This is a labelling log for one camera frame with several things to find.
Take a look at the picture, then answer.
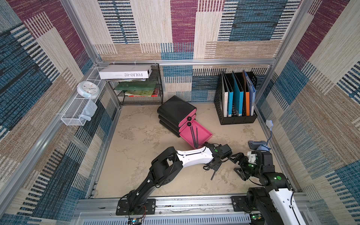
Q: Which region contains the pink bottom drawer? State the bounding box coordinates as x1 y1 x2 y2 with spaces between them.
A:
180 120 212 149

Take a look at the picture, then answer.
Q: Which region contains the pink drawer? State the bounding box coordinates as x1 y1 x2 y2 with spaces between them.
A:
178 108 197 127
180 120 212 149
179 114 196 133

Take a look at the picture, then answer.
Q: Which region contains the black pencil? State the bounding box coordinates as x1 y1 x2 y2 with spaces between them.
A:
190 126 196 149
196 126 199 149

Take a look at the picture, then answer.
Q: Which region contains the black pink drawer unit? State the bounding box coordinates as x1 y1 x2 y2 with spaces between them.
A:
157 96 196 137

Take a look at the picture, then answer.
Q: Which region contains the pink top drawer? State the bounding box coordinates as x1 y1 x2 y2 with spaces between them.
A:
178 108 197 127

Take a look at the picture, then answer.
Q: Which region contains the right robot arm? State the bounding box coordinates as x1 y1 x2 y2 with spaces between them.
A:
229 150 306 225

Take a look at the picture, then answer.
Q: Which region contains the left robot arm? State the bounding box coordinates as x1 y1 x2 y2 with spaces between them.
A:
126 143 232 214

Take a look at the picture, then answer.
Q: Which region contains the black plastic file organizer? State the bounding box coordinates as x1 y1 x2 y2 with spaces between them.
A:
214 71 257 125

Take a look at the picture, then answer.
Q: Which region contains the light blue binder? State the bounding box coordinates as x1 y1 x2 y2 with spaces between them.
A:
232 72 244 116
224 74 233 117

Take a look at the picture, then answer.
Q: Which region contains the orange binder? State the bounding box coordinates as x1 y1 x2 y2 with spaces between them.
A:
242 70 250 116

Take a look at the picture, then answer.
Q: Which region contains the dark blue binder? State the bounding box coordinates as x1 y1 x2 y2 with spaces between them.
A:
244 71 257 116

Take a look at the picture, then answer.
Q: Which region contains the black mesh shelf rack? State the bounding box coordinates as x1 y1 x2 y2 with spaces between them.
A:
108 63 164 107

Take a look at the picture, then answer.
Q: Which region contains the green book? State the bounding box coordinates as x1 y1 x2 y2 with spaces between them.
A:
114 81 157 91

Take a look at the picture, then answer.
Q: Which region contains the white folio box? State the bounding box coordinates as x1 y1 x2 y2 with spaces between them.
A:
99 64 152 80

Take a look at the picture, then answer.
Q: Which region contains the light blue cloth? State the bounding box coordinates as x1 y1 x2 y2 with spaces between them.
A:
79 100 98 122

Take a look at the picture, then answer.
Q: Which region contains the white round clock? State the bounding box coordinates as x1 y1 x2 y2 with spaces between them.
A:
77 81 100 99

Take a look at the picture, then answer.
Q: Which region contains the grey cable clip mount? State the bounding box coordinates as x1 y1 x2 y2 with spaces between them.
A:
248 141 269 151

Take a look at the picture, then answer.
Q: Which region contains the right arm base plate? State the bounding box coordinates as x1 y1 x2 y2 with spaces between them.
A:
230 196 252 213

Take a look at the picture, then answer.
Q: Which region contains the blue white cable connector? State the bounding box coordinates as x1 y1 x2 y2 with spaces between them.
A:
266 120 274 131

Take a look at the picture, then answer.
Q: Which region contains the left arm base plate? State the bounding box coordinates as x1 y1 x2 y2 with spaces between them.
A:
115 199 156 216

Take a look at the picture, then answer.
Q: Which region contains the white wire basket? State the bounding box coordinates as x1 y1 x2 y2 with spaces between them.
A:
61 79 106 126

